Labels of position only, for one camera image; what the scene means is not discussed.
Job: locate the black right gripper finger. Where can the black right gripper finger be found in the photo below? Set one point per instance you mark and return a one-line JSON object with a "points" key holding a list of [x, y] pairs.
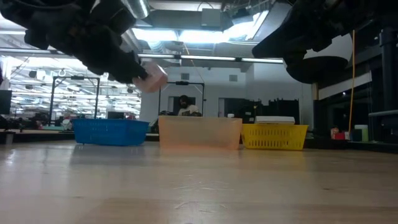
{"points": [[276, 37], [276, 53]]}

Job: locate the dark background monitor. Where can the dark background monitor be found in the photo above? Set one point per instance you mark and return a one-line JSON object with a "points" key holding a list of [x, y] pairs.
{"points": [[5, 102]]}

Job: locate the red box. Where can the red box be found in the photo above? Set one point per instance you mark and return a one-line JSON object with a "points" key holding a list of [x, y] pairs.
{"points": [[338, 135]]}

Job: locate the yellow plastic bin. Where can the yellow plastic bin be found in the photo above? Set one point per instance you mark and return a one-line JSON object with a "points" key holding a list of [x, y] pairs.
{"points": [[273, 137]]}

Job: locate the long ceiling light strip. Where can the long ceiling light strip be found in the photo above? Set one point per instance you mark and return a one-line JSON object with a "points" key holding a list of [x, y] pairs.
{"points": [[205, 58]]}

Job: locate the black cabinet row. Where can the black cabinet row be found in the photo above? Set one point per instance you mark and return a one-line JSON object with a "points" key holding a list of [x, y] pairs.
{"points": [[280, 109]]}

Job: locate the orange translucent bin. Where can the orange translucent bin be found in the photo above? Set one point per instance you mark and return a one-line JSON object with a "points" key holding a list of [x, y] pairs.
{"points": [[199, 132]]}

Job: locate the black background rig frame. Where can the black background rig frame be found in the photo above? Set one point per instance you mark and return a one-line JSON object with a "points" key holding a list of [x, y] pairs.
{"points": [[53, 99], [160, 96]]}

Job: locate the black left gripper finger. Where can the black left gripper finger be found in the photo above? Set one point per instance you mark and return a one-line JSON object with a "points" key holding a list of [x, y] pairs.
{"points": [[124, 76], [135, 65]]}

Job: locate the person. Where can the person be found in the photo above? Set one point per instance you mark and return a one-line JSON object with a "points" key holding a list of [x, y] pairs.
{"points": [[188, 109]]}

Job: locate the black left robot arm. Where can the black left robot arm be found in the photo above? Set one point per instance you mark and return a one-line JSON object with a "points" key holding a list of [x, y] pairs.
{"points": [[46, 25]]}

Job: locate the black pillar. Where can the black pillar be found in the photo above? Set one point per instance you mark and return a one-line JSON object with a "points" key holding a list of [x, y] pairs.
{"points": [[390, 77]]}

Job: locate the green white container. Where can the green white container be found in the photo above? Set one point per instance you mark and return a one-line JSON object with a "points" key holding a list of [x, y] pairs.
{"points": [[361, 133]]}

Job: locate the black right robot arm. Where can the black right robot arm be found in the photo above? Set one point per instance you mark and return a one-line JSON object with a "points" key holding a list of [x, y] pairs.
{"points": [[367, 15]]}

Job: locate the blue plastic bin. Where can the blue plastic bin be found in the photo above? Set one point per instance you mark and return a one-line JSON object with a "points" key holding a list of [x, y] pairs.
{"points": [[109, 132]]}

